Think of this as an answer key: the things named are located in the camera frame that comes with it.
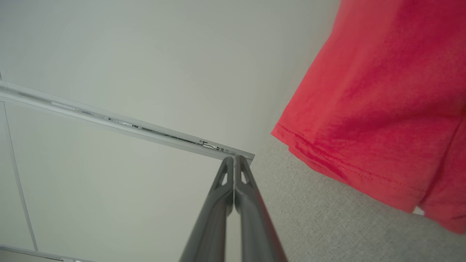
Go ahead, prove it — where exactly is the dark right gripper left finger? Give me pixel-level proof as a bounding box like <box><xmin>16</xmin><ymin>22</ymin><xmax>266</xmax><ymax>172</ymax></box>
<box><xmin>179</xmin><ymin>156</ymin><xmax>235</xmax><ymax>262</ymax></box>

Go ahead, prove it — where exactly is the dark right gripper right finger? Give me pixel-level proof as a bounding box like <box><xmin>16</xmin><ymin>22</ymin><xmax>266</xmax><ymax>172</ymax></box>
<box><xmin>235</xmin><ymin>156</ymin><xmax>288</xmax><ymax>262</ymax></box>

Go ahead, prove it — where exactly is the red basketball jersey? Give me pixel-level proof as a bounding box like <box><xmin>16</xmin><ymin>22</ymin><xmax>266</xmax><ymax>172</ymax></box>
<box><xmin>271</xmin><ymin>0</ymin><xmax>466</xmax><ymax>234</ymax></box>

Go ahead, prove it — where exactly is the grey fabric sofa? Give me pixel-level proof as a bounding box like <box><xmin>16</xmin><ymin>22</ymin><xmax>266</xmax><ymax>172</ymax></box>
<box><xmin>224</xmin><ymin>135</ymin><xmax>466</xmax><ymax>262</ymax></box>

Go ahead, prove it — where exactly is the grey metal post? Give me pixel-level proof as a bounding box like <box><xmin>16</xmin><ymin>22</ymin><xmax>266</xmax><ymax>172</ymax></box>
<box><xmin>0</xmin><ymin>81</ymin><xmax>255</xmax><ymax>161</ymax></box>

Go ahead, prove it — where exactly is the grey metal wall rail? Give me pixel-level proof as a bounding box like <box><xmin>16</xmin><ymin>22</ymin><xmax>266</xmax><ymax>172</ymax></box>
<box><xmin>0</xmin><ymin>246</ymin><xmax>95</xmax><ymax>262</ymax></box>

